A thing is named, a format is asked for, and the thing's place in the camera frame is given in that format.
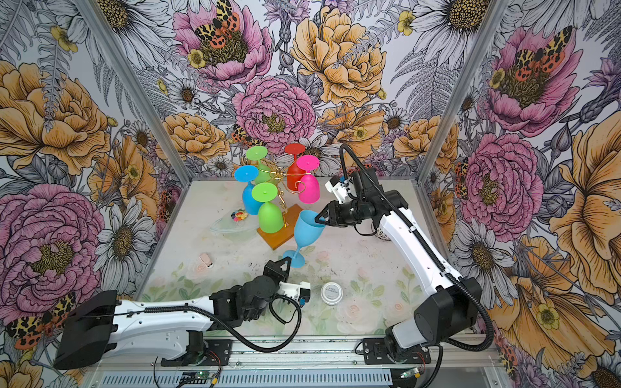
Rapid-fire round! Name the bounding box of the light blue wine glass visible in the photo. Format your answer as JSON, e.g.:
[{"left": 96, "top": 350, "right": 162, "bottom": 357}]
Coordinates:
[{"left": 283, "top": 210, "right": 325, "bottom": 268}]

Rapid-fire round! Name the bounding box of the magenta wine glass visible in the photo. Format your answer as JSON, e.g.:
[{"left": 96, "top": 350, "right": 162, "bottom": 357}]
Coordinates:
[{"left": 296, "top": 155, "right": 320, "bottom": 204}]

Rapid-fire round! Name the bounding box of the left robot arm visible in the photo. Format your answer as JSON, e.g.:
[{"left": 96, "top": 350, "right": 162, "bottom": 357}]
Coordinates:
[{"left": 53, "top": 257, "right": 311, "bottom": 370}]

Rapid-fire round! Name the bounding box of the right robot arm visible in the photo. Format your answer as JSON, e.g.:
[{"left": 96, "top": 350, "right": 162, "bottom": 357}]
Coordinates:
[{"left": 315, "top": 145, "right": 494, "bottom": 363}]

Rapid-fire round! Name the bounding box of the orange wooden rack base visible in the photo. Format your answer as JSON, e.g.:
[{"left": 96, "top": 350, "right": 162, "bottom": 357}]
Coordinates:
[{"left": 256, "top": 205, "right": 302, "bottom": 251}]

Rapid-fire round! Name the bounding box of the front green wine glass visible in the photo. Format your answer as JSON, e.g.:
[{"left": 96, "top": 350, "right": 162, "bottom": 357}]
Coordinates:
[{"left": 252, "top": 182, "right": 284, "bottom": 234}]

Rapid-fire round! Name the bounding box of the green wine glass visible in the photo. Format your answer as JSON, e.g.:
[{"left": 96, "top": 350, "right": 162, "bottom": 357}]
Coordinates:
[
  {"left": 252, "top": 182, "right": 284, "bottom": 234},
  {"left": 246, "top": 145, "right": 273, "bottom": 184}
]

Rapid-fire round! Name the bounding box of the red wine glass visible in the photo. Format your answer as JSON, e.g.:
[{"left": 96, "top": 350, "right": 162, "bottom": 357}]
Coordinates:
[{"left": 285, "top": 143, "right": 306, "bottom": 192}]

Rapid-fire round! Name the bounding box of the cyan wine glass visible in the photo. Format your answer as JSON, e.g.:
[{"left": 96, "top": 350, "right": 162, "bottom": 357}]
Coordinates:
[{"left": 234, "top": 165, "right": 263, "bottom": 216}]

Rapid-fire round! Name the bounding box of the back green wine glass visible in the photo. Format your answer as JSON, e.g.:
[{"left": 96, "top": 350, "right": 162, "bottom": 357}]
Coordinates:
[{"left": 246, "top": 145, "right": 273, "bottom": 184}]

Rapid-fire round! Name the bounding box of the white mesh sink strainer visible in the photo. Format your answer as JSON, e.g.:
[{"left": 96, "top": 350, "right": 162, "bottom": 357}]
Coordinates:
[{"left": 375, "top": 228, "right": 391, "bottom": 241}]

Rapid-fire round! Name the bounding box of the white round jar lid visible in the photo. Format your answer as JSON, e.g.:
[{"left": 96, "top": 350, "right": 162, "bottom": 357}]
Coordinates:
[{"left": 320, "top": 281, "right": 344, "bottom": 306}]

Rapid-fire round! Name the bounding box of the small pink white object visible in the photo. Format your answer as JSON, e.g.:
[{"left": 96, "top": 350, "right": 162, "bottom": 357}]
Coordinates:
[{"left": 199, "top": 253, "right": 213, "bottom": 268}]

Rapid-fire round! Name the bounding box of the clear dish with candies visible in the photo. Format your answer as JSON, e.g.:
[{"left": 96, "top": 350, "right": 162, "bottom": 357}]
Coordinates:
[{"left": 210, "top": 209, "right": 259, "bottom": 234}]

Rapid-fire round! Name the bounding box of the gold wire glass rack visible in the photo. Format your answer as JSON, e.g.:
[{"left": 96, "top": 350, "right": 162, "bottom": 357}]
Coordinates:
[{"left": 268, "top": 167, "right": 290, "bottom": 214}]

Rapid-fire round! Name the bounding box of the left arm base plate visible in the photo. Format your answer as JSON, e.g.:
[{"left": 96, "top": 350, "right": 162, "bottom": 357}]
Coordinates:
[{"left": 160, "top": 339, "right": 233, "bottom": 367}]

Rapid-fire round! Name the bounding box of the aluminium front rail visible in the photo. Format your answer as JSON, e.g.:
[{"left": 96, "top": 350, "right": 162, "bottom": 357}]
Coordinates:
[{"left": 83, "top": 336, "right": 511, "bottom": 387}]

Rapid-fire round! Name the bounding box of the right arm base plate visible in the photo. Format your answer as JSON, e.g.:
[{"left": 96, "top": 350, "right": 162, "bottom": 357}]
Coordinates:
[{"left": 355, "top": 337, "right": 431, "bottom": 365}]

